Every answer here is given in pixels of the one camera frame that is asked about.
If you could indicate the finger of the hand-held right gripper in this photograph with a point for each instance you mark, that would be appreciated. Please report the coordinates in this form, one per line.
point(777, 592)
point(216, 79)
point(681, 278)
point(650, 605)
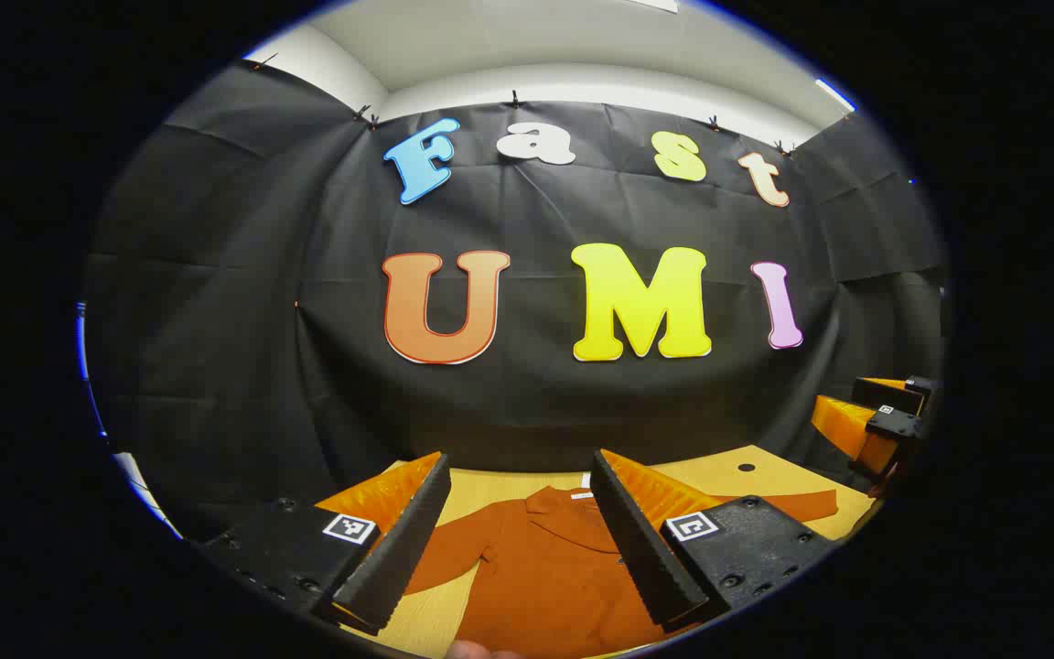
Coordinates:
point(888, 398)
point(847, 430)

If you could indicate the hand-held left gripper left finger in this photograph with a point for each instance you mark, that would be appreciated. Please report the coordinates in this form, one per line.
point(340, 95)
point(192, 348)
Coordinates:
point(399, 558)

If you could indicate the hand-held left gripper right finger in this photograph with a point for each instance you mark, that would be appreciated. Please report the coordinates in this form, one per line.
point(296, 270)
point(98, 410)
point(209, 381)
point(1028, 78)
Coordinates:
point(641, 549)

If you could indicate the rust orange knit garment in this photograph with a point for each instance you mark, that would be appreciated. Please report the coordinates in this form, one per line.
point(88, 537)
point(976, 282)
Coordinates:
point(545, 577)

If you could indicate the black backdrop cloth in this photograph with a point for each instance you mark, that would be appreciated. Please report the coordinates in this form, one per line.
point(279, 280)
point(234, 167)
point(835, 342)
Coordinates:
point(536, 403)

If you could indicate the ceiling light strip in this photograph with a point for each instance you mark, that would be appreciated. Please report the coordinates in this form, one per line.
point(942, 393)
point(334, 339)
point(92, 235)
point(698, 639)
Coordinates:
point(834, 94)

